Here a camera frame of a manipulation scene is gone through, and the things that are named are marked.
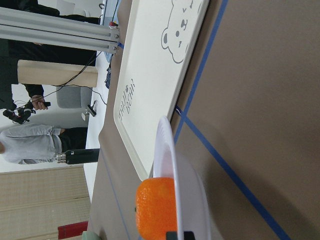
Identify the black bottle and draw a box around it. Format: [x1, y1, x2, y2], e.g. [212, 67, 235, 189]
[56, 148, 100, 165]

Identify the white round plate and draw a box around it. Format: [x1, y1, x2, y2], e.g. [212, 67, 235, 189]
[152, 116, 212, 240]

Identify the aluminium camera post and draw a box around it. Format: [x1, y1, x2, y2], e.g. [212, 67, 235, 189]
[0, 7, 120, 54]

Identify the red bottle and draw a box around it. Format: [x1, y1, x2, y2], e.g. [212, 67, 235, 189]
[57, 221, 88, 240]

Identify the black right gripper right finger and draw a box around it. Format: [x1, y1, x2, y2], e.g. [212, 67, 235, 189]
[183, 231, 195, 240]

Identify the standing person grey shirt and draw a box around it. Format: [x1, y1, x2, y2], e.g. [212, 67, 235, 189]
[0, 123, 88, 165]

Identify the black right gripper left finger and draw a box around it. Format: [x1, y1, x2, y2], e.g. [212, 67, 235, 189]
[165, 231, 177, 240]

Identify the cream bear print tray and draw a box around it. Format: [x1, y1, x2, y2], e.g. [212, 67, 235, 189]
[113, 0, 209, 180]

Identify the light green bowl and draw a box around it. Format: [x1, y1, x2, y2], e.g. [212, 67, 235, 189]
[81, 231, 101, 240]

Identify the orange fruit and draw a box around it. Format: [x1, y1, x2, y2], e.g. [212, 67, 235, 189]
[135, 177, 178, 240]

